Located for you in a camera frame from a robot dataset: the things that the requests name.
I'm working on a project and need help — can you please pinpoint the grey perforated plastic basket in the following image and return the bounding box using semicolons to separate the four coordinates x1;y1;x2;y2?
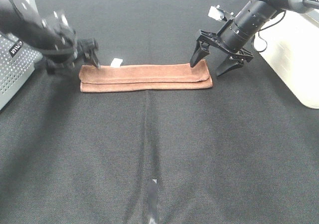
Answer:
0;18;42;109

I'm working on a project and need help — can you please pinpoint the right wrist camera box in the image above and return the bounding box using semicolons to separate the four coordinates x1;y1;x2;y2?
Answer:
208;5;235;22

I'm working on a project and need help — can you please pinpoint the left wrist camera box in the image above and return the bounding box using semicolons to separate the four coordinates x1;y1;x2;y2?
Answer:
42;9;71;32

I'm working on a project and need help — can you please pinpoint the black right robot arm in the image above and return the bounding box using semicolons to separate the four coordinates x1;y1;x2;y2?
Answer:
190;0;319;76

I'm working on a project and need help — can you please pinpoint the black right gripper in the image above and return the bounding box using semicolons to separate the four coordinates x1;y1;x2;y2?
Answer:
190;30;254;77

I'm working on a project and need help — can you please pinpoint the brown towel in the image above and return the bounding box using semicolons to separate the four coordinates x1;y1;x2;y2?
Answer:
79;60;213;93

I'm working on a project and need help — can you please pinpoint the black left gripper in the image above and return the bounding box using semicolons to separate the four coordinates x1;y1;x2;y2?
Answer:
46;38;100;75

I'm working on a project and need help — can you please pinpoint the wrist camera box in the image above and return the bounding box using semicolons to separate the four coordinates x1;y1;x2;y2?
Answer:
42;9;71;32
208;5;235;22

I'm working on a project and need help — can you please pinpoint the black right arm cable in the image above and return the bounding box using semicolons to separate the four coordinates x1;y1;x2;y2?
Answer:
253;9;287;53

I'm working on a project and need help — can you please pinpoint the white plastic storage bin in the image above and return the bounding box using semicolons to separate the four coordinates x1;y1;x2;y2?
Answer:
260;9;319;109

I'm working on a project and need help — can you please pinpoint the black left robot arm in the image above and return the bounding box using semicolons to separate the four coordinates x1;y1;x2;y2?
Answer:
0;0;100;75

